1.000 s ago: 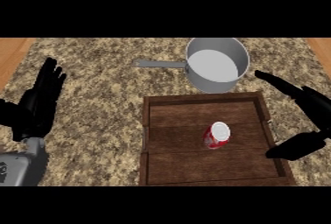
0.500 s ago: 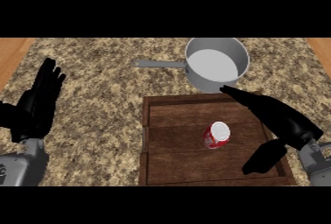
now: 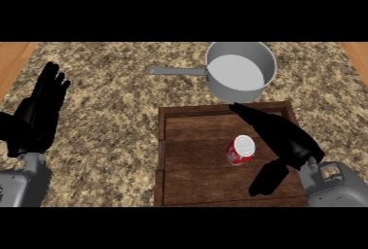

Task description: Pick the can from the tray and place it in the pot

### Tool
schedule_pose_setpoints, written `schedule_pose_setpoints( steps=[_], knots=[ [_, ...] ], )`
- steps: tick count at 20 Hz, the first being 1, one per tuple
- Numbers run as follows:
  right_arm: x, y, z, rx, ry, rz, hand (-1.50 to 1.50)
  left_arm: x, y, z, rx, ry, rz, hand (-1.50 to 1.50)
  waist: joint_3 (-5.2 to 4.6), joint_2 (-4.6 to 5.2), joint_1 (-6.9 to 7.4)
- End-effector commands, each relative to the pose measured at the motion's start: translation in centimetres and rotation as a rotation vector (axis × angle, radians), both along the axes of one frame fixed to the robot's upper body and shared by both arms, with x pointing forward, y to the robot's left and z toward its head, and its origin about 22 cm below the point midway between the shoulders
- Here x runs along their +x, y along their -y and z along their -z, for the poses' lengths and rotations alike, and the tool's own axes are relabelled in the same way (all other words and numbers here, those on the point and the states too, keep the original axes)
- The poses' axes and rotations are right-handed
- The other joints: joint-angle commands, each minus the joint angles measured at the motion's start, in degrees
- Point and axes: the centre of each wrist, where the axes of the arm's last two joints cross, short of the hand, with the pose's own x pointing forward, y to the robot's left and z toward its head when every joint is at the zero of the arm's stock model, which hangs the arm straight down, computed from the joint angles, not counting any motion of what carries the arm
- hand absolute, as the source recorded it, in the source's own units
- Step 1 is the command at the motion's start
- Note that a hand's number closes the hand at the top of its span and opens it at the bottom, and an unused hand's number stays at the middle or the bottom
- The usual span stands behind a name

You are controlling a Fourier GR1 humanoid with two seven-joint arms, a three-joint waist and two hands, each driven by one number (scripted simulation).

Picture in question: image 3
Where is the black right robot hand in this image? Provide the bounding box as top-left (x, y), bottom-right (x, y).
top-left (227, 102), bottom-right (326, 197)

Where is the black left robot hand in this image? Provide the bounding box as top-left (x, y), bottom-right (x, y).
top-left (0, 61), bottom-right (72, 159)

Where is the red can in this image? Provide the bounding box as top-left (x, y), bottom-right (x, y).
top-left (224, 134), bottom-right (257, 166)

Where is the brown wooden tray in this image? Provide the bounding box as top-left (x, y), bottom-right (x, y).
top-left (153, 99), bottom-right (310, 208)

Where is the grey metal pot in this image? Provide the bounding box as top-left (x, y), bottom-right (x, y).
top-left (144, 42), bottom-right (279, 104)

